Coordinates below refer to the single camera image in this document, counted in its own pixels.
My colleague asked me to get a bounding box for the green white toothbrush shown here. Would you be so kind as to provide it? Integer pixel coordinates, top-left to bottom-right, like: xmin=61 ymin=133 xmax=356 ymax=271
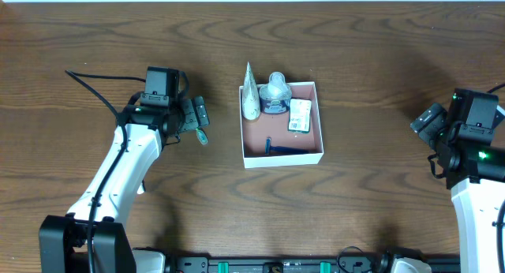
xmin=196 ymin=128 xmax=208 ymax=145

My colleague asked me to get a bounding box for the blue disposable razor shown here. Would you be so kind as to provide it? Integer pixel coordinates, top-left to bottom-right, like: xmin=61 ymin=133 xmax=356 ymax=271
xmin=265 ymin=137 xmax=309 ymax=155

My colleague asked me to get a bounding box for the clear foam soap pump bottle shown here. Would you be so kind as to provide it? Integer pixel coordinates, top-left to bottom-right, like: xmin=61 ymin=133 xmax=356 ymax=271
xmin=259 ymin=72 xmax=292 ymax=114

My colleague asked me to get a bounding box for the green Dettol soap box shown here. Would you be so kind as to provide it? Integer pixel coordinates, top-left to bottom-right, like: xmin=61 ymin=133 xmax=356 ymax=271
xmin=288 ymin=99 xmax=312 ymax=133

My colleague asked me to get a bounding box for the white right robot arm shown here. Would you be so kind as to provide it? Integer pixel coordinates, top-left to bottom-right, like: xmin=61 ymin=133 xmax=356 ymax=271
xmin=410 ymin=88 xmax=504 ymax=272

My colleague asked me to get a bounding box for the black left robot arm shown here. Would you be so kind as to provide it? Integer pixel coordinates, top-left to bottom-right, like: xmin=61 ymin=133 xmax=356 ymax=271
xmin=39 ymin=66 xmax=209 ymax=272

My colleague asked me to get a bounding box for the white Pantene tube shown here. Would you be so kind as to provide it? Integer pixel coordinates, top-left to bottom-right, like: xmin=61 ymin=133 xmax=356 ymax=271
xmin=241 ymin=62 xmax=260 ymax=121

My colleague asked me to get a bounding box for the white box with pink interior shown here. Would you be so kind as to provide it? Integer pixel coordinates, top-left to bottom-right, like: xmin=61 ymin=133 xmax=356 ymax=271
xmin=241 ymin=81 xmax=324 ymax=169

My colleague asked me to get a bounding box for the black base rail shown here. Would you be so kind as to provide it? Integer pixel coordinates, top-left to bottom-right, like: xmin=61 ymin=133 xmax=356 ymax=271
xmin=133 ymin=247 xmax=461 ymax=273

